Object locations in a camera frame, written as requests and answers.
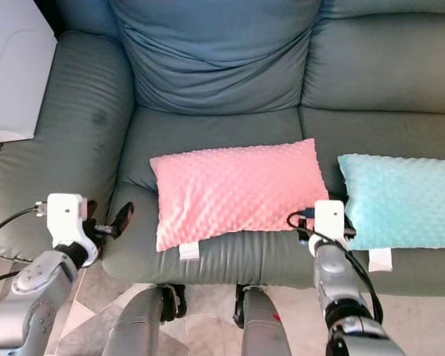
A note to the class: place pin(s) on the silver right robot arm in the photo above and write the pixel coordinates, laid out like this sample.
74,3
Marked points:
337,285

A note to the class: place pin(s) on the silver right robot leg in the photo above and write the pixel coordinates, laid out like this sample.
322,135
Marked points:
263,326

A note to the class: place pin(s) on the silver robot leg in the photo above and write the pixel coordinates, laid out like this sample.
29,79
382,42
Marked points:
141,326
263,326

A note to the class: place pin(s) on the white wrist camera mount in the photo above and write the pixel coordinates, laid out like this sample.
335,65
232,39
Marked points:
329,221
67,219

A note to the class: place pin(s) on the pink dotted pillow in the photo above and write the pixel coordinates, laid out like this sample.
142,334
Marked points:
237,193

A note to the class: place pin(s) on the silver left robot leg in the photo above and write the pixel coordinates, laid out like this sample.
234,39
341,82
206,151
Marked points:
141,326

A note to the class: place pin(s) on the teal dotted pillow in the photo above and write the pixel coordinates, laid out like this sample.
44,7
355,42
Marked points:
400,200

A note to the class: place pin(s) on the grey-green leather sofa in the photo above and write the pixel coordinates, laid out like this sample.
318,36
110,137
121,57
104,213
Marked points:
215,74

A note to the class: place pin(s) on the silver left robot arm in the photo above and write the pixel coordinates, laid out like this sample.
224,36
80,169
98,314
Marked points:
33,297

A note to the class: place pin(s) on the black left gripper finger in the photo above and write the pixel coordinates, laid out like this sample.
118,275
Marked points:
124,219

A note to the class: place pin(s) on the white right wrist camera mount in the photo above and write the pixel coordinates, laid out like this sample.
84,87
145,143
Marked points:
329,221

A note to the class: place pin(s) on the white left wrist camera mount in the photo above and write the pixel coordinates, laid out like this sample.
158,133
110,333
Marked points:
67,219

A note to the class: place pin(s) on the white cabinet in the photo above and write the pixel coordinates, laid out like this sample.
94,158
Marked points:
15,67

